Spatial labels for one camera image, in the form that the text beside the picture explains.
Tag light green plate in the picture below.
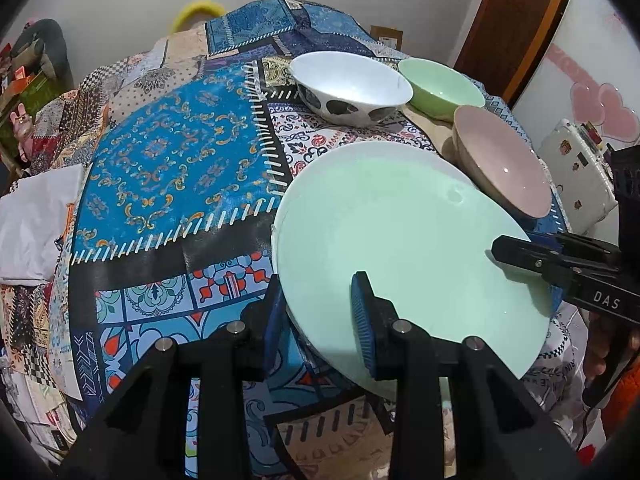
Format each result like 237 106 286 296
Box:
293 141 553 397

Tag light green bowl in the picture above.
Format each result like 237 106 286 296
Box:
398 58 485 122

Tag white bowl black spots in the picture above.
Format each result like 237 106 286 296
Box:
288 51 413 127

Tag white plate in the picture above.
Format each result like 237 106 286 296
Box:
271 174 317 350

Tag right hand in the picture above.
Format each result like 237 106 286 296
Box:
582 312 616 384

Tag white case with stickers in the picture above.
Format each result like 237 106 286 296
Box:
537 119 617 234

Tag pink bowl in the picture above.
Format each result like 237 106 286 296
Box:
452 105 552 219

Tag white cloth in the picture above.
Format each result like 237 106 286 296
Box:
1 165 86 286

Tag brown wooden door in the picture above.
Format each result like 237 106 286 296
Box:
454 0 568 105

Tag cardboard box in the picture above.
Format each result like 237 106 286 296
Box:
370 25 404 51

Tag patchwork patterned tablecloth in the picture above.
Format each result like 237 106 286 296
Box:
0 0 589 480

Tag pink rabbit toy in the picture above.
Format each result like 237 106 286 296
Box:
10 103 34 162

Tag yellow hoop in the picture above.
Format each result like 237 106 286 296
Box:
169 0 226 34

